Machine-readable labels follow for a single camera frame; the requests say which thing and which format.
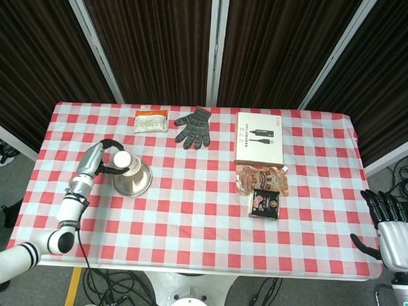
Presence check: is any grey metal partition post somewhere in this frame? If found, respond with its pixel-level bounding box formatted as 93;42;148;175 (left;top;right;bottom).
206;0;230;107
298;0;380;114
55;0;130;105

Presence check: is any dark brown partition panel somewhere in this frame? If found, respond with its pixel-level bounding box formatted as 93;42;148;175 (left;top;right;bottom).
72;0;214;108
218;0;366;113
0;0;122;156
304;0;408;169

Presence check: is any red white checkered tablecloth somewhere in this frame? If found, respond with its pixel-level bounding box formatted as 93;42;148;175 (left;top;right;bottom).
7;97;391;281

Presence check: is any white cable product box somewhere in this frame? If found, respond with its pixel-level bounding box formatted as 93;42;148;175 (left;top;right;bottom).
233;111;286;166

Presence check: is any black floor cable bundle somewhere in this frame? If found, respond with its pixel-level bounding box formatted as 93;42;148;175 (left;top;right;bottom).
0;133;21;168
388;156;408;203
81;267;168;306
237;275;284;306

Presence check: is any white paper cup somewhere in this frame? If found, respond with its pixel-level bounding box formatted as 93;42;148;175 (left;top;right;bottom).
112;150;143;179

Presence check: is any grey knit work glove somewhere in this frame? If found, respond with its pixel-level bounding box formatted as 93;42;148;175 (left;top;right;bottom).
173;104;213;152

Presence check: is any grey metal tube frame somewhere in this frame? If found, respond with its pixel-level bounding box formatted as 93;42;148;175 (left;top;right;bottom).
373;284;394;306

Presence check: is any white packet orange header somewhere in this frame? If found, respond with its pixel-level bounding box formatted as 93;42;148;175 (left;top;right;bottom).
133;109;169;136

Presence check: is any orange snack pouch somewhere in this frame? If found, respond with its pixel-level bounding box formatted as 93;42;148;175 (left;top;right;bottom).
234;162;291;197

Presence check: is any round metal plate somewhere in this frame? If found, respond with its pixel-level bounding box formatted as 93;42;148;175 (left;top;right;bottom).
112;162;154;199

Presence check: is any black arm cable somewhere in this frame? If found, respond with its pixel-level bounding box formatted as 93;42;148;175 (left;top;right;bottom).
75;229;93;270

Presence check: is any black snack packet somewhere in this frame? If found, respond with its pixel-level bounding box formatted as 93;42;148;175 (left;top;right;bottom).
248;188;281;220

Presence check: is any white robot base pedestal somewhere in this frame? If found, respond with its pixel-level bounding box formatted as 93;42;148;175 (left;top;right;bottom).
139;270;241;306

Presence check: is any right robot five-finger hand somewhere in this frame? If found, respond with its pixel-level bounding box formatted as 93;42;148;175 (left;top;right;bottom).
348;188;408;272

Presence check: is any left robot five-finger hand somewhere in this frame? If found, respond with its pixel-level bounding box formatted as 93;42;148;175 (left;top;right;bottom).
76;137;133;181

